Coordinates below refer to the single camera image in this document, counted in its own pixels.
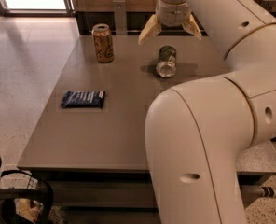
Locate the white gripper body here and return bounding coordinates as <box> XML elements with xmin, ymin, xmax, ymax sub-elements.
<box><xmin>156</xmin><ymin>0</ymin><xmax>191</xmax><ymax>27</ymax></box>

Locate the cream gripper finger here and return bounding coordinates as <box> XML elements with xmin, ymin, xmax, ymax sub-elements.
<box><xmin>138</xmin><ymin>14</ymin><xmax>161</xmax><ymax>45</ymax></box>
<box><xmin>182</xmin><ymin>15</ymin><xmax>202</xmax><ymax>39</ymax></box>

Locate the green soda can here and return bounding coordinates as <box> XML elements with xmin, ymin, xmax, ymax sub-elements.
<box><xmin>156</xmin><ymin>46</ymin><xmax>176</xmax><ymax>78</ymax></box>

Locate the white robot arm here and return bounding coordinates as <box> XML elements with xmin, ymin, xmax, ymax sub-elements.
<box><xmin>139</xmin><ymin>0</ymin><xmax>276</xmax><ymax>224</ymax></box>

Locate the orange soda can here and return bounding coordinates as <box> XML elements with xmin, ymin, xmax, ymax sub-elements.
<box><xmin>92</xmin><ymin>23</ymin><xmax>114</xmax><ymax>63</ymax></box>

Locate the dark blue snack packet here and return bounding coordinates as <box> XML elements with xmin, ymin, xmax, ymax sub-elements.
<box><xmin>61</xmin><ymin>91</ymin><xmax>106</xmax><ymax>108</ymax></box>

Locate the striped pole end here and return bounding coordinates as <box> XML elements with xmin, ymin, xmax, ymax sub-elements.
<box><xmin>260</xmin><ymin>187</ymin><xmax>276</xmax><ymax>198</ymax></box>

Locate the grey table drawer front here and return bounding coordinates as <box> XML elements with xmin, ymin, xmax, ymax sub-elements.
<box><xmin>50</xmin><ymin>181</ymin><xmax>157</xmax><ymax>209</ymax></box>

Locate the left metal wall bracket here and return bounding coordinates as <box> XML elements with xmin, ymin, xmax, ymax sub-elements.
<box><xmin>113</xmin><ymin>0</ymin><xmax>127</xmax><ymax>35</ymax></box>

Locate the metal wall bracket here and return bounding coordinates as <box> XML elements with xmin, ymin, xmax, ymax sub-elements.
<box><xmin>113</xmin><ymin>0</ymin><xmax>127</xmax><ymax>35</ymax></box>
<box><xmin>259</xmin><ymin>0</ymin><xmax>276</xmax><ymax>11</ymax></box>

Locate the horizontal metal rail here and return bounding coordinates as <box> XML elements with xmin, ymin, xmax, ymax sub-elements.
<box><xmin>87</xmin><ymin>29</ymin><xmax>206</xmax><ymax>35</ymax></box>

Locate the right metal wall bracket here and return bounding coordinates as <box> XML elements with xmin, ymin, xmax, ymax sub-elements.
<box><xmin>259</xmin><ymin>0</ymin><xmax>276</xmax><ymax>11</ymax></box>

